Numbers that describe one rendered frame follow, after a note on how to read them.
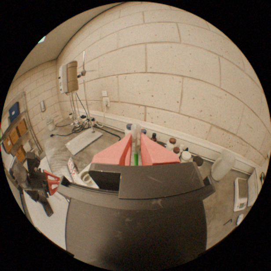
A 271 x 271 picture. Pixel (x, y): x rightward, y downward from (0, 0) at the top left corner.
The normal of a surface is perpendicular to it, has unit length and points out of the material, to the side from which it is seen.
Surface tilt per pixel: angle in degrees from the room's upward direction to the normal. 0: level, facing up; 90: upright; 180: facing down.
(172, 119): 90
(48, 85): 90
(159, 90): 90
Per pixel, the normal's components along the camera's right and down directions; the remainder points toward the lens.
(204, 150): -0.51, 0.49
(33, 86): 0.86, 0.29
